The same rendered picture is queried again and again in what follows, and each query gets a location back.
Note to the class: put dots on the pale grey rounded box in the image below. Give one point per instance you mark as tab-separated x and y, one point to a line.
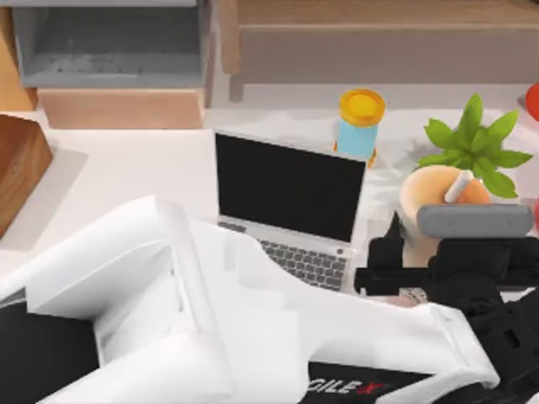
473	221

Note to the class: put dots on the red round object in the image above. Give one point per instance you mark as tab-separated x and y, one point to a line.
536	215
534	96

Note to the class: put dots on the silver laptop with black screen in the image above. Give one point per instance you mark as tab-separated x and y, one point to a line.
290	189

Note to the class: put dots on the green plant in peach pot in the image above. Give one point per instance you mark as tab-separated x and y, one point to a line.
471	143

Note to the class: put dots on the light blue bottle, yellow lid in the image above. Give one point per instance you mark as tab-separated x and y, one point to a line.
358	130

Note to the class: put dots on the pale wooden open shelf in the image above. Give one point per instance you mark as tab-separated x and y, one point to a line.
379	50

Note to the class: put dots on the pale wooden drawer front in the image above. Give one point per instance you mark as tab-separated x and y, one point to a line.
120	108

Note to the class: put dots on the grey pierced drawer inside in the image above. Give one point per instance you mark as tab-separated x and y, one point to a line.
113	42

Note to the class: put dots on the dark brown wooden block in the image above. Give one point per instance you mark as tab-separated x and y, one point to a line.
19	168

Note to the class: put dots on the orange wooden cupboard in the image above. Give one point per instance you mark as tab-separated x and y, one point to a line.
10	63

